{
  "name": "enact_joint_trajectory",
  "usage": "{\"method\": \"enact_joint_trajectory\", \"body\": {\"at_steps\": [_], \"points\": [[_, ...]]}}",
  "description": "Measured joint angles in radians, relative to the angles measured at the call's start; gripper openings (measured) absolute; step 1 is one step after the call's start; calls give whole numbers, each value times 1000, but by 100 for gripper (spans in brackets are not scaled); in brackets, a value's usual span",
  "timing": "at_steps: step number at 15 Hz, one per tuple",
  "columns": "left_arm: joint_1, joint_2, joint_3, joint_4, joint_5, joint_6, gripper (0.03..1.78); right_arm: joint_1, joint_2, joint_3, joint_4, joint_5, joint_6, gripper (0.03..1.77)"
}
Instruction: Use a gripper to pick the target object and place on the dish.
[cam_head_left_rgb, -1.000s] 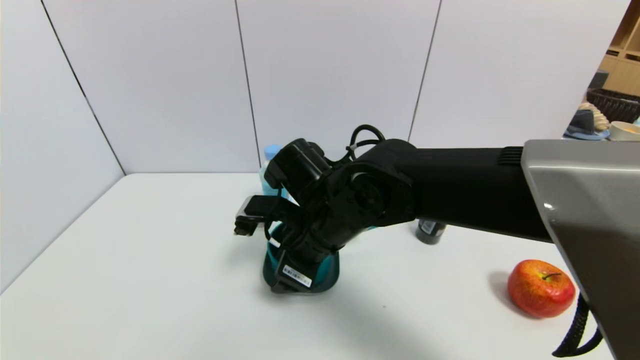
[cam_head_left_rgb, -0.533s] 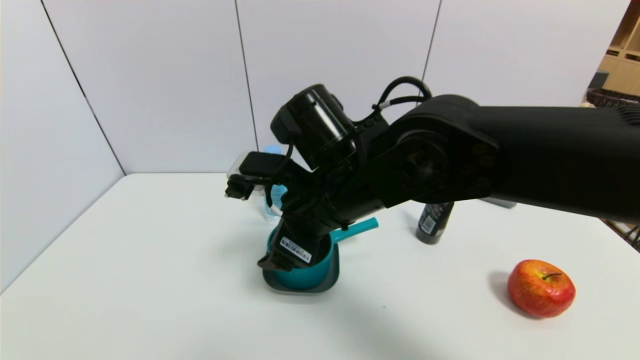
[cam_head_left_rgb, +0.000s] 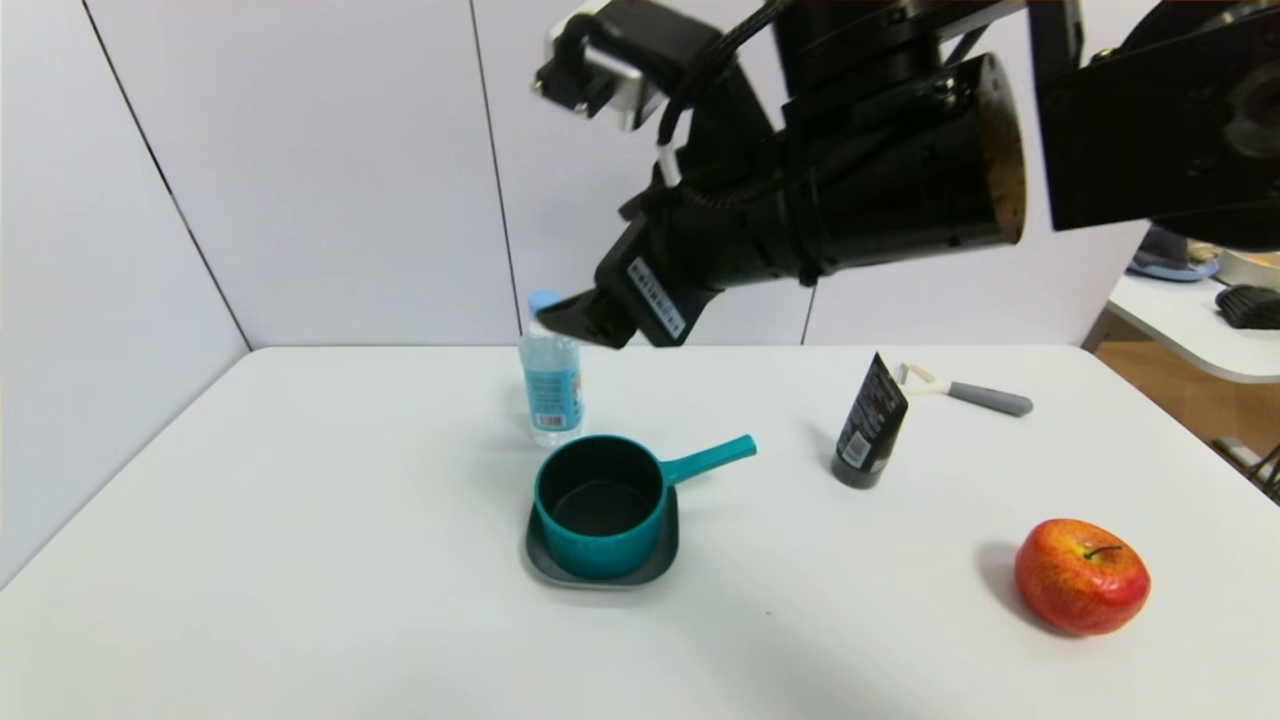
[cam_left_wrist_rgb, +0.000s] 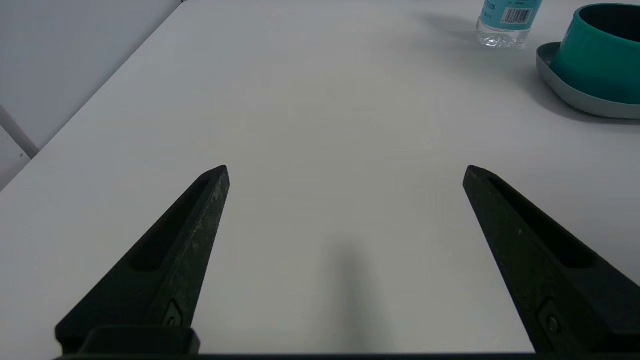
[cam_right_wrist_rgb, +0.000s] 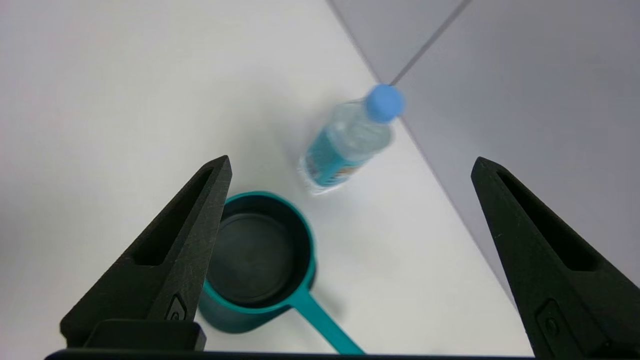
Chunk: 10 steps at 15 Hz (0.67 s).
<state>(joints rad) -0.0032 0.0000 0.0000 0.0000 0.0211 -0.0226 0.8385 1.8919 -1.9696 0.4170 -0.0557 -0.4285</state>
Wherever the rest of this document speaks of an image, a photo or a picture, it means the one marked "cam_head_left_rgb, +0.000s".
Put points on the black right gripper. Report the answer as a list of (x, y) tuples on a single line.
[(655, 297)]

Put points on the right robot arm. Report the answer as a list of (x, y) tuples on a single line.
[(1150, 120)]

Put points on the grey square plastic dish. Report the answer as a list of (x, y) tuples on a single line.
[(545, 560)]

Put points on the clear water bottle blue cap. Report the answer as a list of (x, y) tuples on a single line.
[(550, 390)]

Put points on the black squeeze tube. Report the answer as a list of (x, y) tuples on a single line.
[(868, 430)]

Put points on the red apple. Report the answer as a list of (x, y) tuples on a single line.
[(1082, 587)]

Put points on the grey blue hat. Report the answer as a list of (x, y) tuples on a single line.
[(1165, 262)]

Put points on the white side table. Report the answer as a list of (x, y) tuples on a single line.
[(1185, 320)]

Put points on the black ribbed cloth item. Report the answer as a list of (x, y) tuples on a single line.
[(1250, 307)]

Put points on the white bowl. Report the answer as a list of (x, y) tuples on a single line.
[(1250, 272)]

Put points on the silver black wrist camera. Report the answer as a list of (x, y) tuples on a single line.
[(620, 55)]

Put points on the black metal chair frame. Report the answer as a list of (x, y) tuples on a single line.
[(1250, 462)]

